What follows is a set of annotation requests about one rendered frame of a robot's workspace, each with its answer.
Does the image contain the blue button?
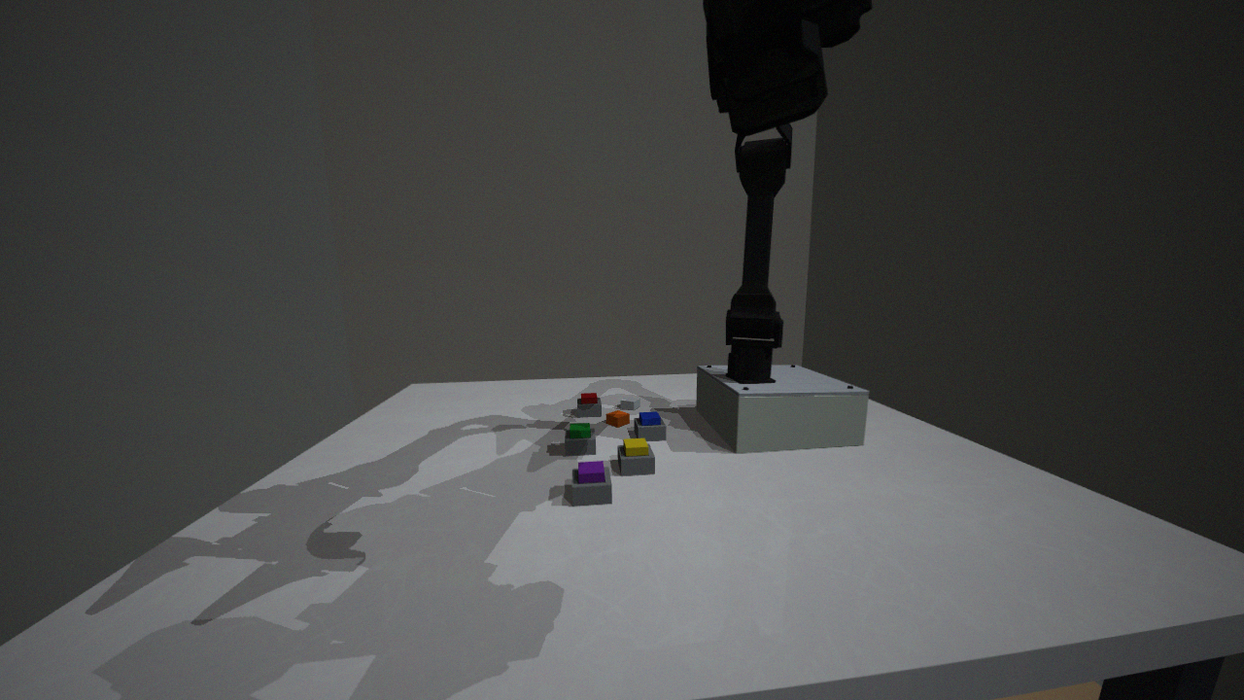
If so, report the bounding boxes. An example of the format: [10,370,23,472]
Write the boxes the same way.
[634,412,667,441]

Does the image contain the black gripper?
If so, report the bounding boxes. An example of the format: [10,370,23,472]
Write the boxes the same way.
[703,0,829,136]

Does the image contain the yellow button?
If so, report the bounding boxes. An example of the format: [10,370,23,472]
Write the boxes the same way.
[617,438,656,476]

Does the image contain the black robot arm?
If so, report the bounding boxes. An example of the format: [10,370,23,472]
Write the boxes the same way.
[707,0,872,384]

